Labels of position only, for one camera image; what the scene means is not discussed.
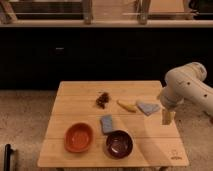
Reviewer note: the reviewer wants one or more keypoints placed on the black object at floor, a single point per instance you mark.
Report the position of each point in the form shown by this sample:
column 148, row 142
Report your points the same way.
column 8, row 151

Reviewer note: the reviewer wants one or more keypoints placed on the blue grey towel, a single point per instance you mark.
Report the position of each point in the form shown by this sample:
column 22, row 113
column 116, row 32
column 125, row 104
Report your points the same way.
column 148, row 108

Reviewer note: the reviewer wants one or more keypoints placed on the dark grape bunch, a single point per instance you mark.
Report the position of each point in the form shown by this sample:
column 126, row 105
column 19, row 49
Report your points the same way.
column 102, row 100

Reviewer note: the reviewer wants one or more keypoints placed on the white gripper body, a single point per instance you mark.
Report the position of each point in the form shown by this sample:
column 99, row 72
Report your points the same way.
column 169, row 99

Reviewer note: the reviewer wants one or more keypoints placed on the wooden folding table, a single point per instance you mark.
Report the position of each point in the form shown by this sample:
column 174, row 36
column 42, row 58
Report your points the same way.
column 154, row 144

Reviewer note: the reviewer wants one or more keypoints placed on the purple bowl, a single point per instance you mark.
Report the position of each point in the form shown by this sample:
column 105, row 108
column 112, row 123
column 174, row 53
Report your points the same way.
column 119, row 144

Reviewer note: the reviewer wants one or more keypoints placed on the wooden shelf rail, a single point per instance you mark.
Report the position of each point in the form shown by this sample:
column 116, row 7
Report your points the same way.
column 106, row 13

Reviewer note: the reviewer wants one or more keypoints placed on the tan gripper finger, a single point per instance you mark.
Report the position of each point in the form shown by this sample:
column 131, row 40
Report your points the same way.
column 167, row 116

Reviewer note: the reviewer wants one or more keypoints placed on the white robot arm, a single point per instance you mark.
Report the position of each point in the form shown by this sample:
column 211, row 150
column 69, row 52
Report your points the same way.
column 185, row 82

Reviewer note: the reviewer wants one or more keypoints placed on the yellow banana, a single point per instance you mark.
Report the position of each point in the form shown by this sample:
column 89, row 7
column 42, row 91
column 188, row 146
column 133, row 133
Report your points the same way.
column 128, row 107

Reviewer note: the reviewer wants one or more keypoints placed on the orange bowl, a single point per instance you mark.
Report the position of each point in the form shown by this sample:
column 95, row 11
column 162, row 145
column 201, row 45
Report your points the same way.
column 78, row 138

